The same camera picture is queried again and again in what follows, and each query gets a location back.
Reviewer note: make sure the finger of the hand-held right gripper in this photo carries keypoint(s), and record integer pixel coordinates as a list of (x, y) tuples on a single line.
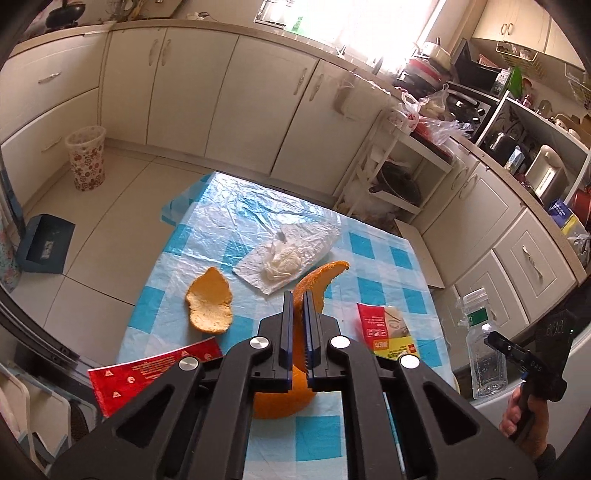
[(508, 348)]

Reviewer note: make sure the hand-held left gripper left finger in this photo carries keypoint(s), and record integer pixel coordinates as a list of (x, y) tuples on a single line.
[(287, 341)]

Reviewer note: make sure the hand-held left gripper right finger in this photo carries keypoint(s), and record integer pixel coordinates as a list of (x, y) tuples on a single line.
[(310, 341)]

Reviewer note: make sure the clear plastic bottle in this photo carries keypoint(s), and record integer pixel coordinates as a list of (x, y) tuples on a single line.
[(485, 350)]

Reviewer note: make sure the large curled orange peel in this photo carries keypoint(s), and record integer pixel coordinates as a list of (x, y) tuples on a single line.
[(323, 277)]

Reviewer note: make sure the person's right forearm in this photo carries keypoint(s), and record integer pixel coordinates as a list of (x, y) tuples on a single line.
[(545, 464)]

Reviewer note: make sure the person's right hand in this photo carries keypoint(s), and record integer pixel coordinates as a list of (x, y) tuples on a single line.
[(509, 415)]

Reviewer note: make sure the red yellow cardboard packet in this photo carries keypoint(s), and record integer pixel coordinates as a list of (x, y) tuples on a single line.
[(383, 327)]

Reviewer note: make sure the flat orange peel piece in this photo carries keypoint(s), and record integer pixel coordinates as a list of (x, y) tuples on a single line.
[(210, 300)]

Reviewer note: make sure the crumpled translucent plastic bag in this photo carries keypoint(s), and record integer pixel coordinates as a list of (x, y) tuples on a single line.
[(309, 240)]

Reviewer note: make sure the blue checkered plastic tablecloth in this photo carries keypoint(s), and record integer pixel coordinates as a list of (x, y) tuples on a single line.
[(221, 240)]

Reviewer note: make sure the wooden stool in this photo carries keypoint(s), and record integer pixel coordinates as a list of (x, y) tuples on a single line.
[(422, 254)]

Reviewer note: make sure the cream cabinet with arched panels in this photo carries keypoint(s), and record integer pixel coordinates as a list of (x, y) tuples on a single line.
[(489, 221)]

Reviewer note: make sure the red foil wrapper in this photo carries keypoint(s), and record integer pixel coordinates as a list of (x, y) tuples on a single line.
[(138, 376)]

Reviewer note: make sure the white countertop appliance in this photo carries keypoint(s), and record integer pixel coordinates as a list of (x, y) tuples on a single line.
[(547, 175)]

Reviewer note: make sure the black pan with glass lid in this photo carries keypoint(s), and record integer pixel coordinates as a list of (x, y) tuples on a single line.
[(399, 184)]

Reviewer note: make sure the white shelf rack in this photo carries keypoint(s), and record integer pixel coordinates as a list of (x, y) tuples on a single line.
[(392, 152)]

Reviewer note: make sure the clear plastic bag with food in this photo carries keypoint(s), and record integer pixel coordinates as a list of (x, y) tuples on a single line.
[(441, 115)]

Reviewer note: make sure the cream cabinets with doors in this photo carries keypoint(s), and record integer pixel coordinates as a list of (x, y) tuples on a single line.
[(240, 101)]

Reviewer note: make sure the white red plastic bag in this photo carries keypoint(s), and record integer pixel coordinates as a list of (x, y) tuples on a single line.
[(410, 113)]

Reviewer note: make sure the white hanging bag holder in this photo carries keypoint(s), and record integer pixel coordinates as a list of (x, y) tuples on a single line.
[(345, 94)]

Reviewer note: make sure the white folding rack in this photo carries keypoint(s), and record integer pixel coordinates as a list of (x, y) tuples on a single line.
[(41, 415)]

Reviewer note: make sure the blue dustpan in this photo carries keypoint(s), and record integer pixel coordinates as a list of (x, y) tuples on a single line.
[(46, 244)]

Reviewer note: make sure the floral wastebasket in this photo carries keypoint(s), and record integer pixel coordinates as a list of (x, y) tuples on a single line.
[(85, 159)]

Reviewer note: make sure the stack of kitchen containers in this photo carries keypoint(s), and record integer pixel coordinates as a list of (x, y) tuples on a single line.
[(427, 64)]

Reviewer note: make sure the kitchen window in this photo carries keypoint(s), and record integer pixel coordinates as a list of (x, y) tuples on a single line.
[(351, 27)]

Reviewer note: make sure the cream upper cabinet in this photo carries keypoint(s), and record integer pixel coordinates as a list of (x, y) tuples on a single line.
[(517, 23)]

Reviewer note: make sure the cream drawer cabinet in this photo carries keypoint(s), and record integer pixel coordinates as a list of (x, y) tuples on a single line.
[(51, 92)]

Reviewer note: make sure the black frying pan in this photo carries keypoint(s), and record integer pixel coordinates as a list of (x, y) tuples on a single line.
[(67, 14)]

